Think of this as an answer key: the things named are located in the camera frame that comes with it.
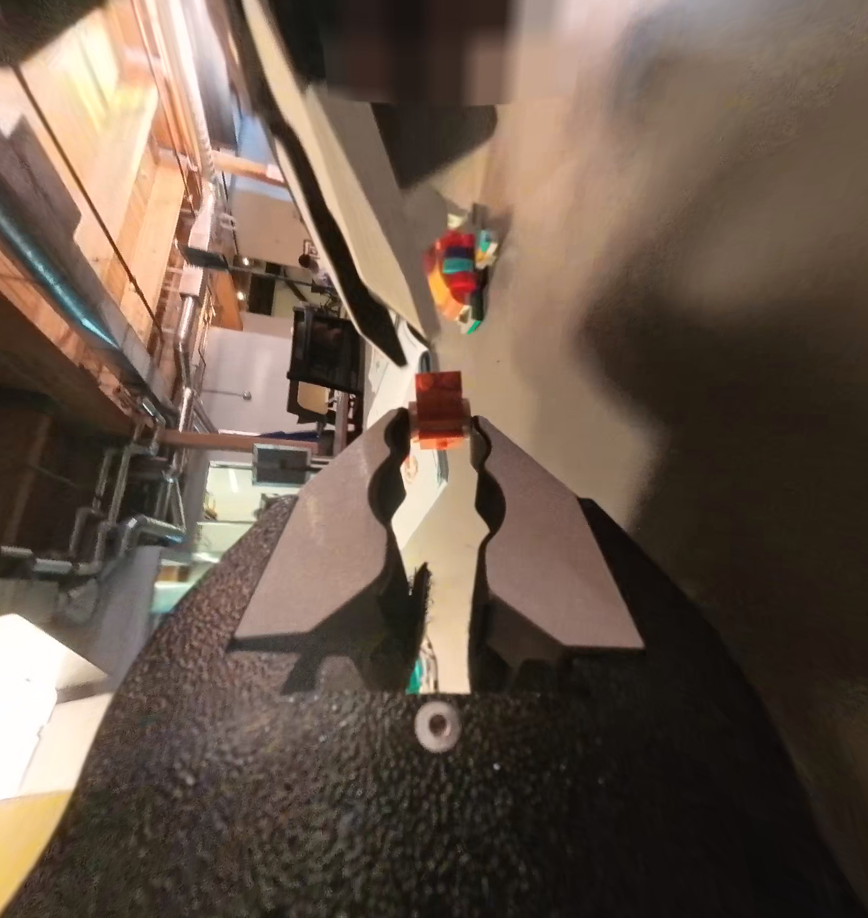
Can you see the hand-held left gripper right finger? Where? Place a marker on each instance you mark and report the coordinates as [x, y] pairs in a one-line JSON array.
[[556, 566]]

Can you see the open pale blue instruction booklet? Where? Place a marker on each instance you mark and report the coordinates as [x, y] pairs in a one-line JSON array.
[[434, 488]]

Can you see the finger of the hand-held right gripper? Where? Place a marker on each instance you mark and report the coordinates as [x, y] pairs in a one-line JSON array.
[[376, 201], [283, 72]]

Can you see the orange toy brick head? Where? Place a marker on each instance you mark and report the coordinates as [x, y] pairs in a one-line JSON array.
[[440, 412]]

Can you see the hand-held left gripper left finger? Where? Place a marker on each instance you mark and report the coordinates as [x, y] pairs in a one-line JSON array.
[[312, 566]]

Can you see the colourful toy brick fish body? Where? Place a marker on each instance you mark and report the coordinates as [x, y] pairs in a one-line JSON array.
[[459, 272]]

